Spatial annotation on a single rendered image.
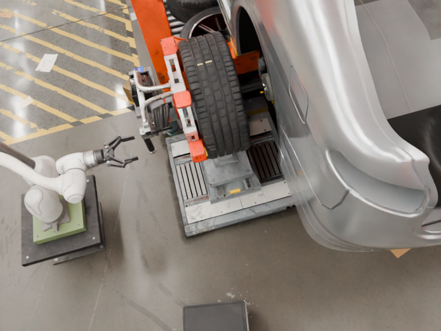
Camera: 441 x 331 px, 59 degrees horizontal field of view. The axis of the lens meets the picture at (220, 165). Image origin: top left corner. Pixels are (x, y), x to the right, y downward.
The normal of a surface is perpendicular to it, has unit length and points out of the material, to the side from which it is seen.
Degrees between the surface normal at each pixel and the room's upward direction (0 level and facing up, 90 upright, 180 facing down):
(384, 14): 2
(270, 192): 0
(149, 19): 90
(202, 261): 0
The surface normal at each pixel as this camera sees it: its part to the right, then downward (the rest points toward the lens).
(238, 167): -0.10, -0.48
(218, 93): 0.07, 0.13
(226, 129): 0.19, 0.62
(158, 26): 0.25, 0.84
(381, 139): -0.31, -0.17
